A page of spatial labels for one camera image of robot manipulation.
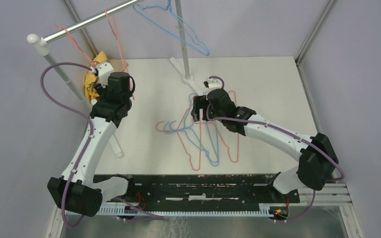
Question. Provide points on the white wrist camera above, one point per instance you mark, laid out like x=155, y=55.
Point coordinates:
x=102, y=71
x=213, y=82

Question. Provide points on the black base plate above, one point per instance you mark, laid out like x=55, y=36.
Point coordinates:
x=204, y=193

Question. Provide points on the white rack post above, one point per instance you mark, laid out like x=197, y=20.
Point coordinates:
x=41, y=47
x=182, y=37

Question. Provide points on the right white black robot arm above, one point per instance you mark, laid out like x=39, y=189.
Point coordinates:
x=315, y=155

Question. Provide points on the blue wire hanger on table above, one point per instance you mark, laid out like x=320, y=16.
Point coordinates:
x=205, y=132

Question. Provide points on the yellow patterned cloth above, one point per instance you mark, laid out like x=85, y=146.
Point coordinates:
x=91, y=79

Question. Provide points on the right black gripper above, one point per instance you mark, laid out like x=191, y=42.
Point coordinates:
x=199, y=102

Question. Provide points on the beige cloth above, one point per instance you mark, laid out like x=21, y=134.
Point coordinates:
x=119, y=65

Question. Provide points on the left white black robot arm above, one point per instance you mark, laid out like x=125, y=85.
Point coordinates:
x=75, y=190

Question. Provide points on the white toothed cable duct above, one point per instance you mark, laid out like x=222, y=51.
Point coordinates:
x=120, y=209

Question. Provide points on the left white rack post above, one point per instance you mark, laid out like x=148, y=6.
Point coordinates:
x=41, y=47

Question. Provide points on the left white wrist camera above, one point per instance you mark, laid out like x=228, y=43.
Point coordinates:
x=102, y=71

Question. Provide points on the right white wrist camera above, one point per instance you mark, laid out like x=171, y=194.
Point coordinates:
x=213, y=82

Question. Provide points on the silver horizontal rack rod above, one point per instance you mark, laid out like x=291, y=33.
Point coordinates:
x=93, y=19

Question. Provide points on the rear white rack post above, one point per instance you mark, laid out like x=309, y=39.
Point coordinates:
x=182, y=37

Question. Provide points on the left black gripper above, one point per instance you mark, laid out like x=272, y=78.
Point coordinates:
x=101, y=91

